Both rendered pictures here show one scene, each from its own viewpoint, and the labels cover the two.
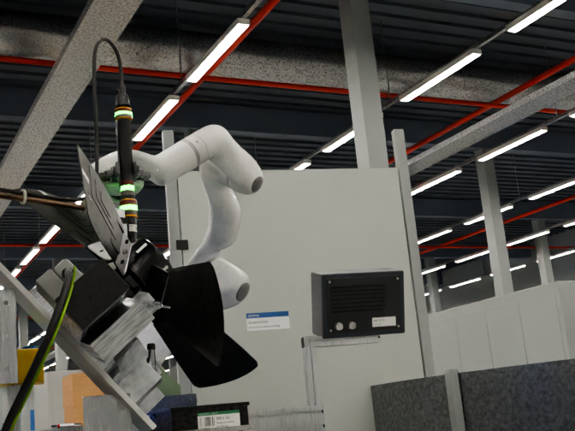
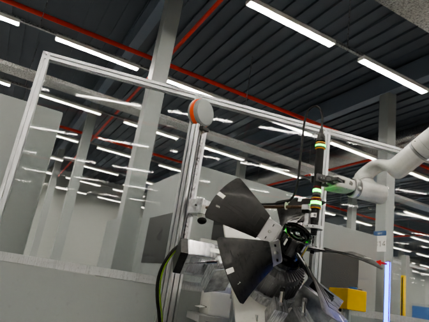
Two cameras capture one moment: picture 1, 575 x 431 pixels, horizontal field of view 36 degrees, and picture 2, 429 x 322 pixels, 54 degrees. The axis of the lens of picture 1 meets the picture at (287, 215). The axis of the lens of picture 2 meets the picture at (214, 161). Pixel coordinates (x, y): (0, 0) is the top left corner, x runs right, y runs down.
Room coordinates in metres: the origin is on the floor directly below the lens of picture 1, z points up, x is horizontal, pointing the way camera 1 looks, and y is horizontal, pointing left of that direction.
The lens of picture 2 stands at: (1.74, -1.27, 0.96)
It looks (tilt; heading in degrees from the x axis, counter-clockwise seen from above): 17 degrees up; 92
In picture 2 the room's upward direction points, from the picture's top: 9 degrees clockwise
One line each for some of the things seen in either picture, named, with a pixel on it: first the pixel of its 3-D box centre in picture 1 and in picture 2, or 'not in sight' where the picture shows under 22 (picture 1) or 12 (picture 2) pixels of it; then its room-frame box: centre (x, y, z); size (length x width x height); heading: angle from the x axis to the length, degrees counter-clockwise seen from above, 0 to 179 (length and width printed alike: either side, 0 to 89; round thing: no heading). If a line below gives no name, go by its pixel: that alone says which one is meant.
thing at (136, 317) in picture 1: (116, 329); (218, 275); (1.77, 0.36, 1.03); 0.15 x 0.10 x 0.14; 106
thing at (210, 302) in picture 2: not in sight; (213, 303); (1.78, 0.90, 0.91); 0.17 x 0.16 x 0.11; 106
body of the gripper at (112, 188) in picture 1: (122, 181); (340, 184); (2.23, 0.42, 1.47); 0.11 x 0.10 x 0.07; 16
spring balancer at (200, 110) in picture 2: not in sight; (200, 113); (1.57, 0.84, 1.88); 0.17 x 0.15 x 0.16; 16
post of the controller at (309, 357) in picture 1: (310, 370); not in sight; (2.61, -0.02, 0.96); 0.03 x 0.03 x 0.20; 16
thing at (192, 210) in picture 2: not in sight; (198, 207); (1.64, 0.79, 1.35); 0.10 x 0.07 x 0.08; 141
